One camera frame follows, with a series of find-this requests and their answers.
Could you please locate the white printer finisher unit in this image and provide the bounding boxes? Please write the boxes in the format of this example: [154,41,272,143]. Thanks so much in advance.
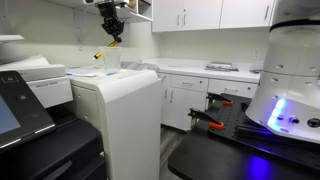
[65,65,163,180]

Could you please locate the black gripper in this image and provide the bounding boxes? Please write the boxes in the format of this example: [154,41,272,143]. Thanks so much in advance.
[97,1,125,44]

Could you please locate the office multifunction copier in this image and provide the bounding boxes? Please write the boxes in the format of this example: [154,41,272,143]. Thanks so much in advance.
[0,34,108,180]

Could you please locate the stack of books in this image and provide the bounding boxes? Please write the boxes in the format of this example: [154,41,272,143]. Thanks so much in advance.
[203,61,240,73]

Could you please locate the clear plastic cup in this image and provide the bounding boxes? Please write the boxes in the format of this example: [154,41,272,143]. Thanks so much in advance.
[99,45,123,74]

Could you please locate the yellow marker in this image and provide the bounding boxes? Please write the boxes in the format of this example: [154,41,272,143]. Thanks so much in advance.
[92,40,120,61]

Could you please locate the white upper wall cabinets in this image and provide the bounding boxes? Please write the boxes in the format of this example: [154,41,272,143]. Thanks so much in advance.
[151,0,277,34]

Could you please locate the white printed paper sheet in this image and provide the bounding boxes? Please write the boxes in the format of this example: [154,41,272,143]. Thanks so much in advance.
[65,65,108,79]

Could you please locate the black perforated mounting board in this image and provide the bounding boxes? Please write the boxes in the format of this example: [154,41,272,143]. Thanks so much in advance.
[207,93,320,169]

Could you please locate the white lower drawer cabinets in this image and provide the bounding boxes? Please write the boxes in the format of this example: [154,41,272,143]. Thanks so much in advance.
[158,72,260,132]

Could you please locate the copier touchscreen control panel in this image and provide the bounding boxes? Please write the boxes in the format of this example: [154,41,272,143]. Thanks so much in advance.
[0,70,57,155]

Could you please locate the black orange-handled clamp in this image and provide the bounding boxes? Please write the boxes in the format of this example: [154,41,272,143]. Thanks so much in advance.
[187,107,225,131]
[205,92,235,107]

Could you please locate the white countertop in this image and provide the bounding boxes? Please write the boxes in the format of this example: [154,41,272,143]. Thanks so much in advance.
[141,57,264,84]

